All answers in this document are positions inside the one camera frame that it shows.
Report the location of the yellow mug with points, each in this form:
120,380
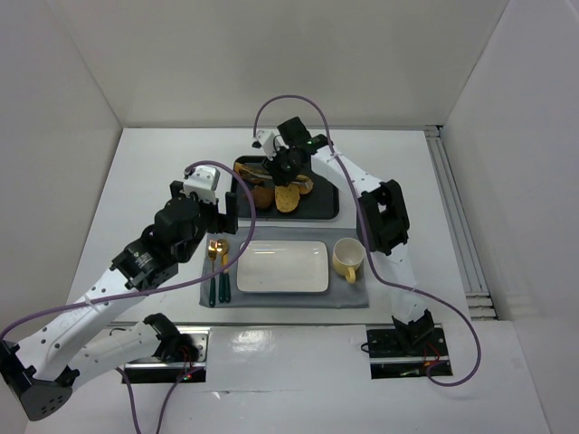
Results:
347,257

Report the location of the seeded bread slice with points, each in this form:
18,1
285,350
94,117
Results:
286,198

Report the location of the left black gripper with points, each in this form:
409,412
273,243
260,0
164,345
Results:
210,216

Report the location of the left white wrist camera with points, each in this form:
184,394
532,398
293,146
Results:
202,182

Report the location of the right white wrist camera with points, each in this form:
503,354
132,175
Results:
265,141

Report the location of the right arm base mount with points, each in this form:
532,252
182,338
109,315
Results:
393,354

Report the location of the white rectangular plate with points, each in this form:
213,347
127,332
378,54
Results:
283,267

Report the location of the crusty bread slice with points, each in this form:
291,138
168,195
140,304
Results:
251,174

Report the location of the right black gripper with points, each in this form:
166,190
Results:
284,168

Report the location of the small orange bread roll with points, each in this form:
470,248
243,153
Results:
305,185

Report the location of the gold fork green handle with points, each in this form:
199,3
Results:
212,255

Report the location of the metal tongs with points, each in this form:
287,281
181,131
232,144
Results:
285,183

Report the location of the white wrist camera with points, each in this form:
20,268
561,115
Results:
265,141
202,182

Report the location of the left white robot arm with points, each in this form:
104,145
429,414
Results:
44,369

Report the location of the black baking tray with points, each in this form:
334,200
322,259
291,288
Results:
321,204

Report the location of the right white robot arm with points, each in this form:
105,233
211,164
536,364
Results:
382,223

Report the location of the aluminium rail frame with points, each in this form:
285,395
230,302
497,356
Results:
481,305

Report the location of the round brown bread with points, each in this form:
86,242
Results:
263,197

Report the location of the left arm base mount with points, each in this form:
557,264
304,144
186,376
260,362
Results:
181,354

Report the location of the gold spoon green handle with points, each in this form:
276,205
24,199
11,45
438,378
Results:
224,293

